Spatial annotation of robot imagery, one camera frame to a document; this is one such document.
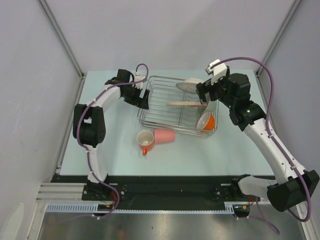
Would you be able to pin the beige and pink floral plate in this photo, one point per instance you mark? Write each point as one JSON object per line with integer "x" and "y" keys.
{"x": 192, "y": 104}

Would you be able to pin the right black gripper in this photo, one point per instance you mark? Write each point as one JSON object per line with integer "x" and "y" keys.
{"x": 207, "y": 86}

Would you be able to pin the right aluminium frame post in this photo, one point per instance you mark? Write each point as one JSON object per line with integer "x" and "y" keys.
{"x": 285, "y": 24}

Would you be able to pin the left aluminium frame post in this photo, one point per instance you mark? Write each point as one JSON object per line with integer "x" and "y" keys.
{"x": 48, "y": 13}

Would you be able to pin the white and orange bowl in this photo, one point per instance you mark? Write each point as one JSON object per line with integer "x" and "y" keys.
{"x": 206, "y": 122}

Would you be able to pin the metal wire dish rack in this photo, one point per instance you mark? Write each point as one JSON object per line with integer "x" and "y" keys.
{"x": 162, "y": 115}

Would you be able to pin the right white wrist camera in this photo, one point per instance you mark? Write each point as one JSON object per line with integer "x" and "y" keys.
{"x": 217, "y": 69}

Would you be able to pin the large white grey-rimmed plate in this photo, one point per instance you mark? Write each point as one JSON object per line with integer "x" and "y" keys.
{"x": 189, "y": 85}

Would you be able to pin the aluminium front rail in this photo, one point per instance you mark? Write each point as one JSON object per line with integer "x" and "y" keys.
{"x": 60, "y": 192}

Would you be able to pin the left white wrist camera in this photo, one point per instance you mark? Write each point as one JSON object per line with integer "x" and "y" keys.
{"x": 139, "y": 80}

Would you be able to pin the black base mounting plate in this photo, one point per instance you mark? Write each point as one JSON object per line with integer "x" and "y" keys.
{"x": 161, "y": 193}

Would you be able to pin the aluminium frame post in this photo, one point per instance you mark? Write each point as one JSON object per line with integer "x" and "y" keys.
{"x": 48, "y": 13}
{"x": 285, "y": 24}

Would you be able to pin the pink plastic cup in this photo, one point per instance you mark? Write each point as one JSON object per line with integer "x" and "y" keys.
{"x": 164, "y": 136}

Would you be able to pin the white slotted cable duct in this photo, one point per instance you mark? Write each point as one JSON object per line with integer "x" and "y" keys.
{"x": 96, "y": 208}

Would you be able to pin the orange mug white inside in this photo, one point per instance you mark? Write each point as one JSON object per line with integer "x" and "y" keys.
{"x": 146, "y": 141}

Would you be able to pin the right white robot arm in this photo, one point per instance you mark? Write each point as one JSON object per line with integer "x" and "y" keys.
{"x": 293, "y": 183}

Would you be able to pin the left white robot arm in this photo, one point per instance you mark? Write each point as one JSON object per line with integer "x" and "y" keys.
{"x": 89, "y": 128}

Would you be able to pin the green bowl brown rim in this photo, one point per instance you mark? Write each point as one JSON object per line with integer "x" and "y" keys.
{"x": 208, "y": 107}

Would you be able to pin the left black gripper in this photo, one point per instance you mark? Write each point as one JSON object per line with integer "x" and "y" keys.
{"x": 142, "y": 103}

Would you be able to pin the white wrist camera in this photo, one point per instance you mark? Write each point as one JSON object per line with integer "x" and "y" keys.
{"x": 217, "y": 69}
{"x": 139, "y": 80}

